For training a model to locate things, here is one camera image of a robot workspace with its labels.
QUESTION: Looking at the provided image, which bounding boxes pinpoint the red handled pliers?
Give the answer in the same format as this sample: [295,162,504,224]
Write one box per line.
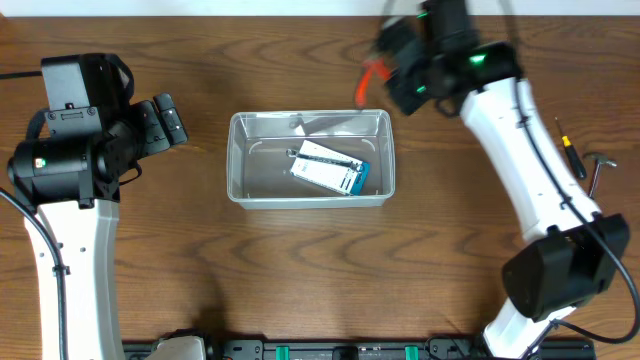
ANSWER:
[354,56,392,109]

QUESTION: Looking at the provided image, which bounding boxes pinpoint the clear plastic container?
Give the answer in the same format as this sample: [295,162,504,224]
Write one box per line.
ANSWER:
[227,109,396,210]

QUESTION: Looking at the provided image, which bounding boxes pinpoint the white blue cardboard box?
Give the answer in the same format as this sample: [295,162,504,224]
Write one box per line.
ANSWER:
[289,140,371,196]

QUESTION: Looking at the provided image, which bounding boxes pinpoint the black yellow screwdriver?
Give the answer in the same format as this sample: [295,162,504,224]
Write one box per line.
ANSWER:
[554,117,587,180]

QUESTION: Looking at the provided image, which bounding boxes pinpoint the small black handled hammer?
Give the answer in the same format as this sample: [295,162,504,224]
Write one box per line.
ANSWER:
[583,152,618,199]

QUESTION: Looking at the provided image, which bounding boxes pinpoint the silver wrench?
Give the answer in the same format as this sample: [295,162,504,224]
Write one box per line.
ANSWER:
[286,149,363,172]

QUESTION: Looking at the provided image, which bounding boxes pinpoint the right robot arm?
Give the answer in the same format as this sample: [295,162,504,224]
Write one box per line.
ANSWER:
[373,1,639,359]

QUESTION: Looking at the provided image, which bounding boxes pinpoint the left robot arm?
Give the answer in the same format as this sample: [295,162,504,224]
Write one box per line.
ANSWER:
[7,53,188,359]

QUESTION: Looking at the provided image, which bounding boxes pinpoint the black mounting rail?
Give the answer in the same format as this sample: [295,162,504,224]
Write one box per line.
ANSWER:
[123,336,597,360]

